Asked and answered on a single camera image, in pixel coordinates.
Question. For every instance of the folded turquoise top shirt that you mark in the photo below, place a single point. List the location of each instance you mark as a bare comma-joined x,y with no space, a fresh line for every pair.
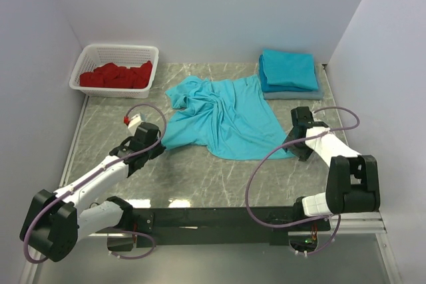
289,69

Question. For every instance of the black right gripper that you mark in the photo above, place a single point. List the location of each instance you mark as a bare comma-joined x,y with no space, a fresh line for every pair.
303,154

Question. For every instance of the black base beam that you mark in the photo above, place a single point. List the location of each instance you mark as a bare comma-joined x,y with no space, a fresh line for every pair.
202,226

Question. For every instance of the aluminium rail frame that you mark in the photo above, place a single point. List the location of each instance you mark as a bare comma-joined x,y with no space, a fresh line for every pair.
352,185

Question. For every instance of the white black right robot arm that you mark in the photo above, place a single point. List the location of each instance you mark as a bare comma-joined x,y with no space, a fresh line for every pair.
352,181

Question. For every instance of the folded blue middle shirt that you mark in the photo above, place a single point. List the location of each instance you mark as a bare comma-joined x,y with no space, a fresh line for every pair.
278,88

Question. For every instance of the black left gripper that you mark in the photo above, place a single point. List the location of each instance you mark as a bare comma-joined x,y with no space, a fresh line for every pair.
158,151

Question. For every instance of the white plastic laundry basket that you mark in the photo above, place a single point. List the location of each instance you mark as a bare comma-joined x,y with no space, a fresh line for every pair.
97,55

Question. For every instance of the turquoise t shirt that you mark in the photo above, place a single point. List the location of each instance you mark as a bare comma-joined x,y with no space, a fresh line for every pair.
228,117

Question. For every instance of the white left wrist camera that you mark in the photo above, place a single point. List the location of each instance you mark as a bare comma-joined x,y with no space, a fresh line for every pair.
132,122

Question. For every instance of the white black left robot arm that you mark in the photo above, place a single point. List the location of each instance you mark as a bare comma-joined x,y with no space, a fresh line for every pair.
57,220

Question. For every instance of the red t shirt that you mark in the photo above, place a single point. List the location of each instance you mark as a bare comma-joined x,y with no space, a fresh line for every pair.
112,76

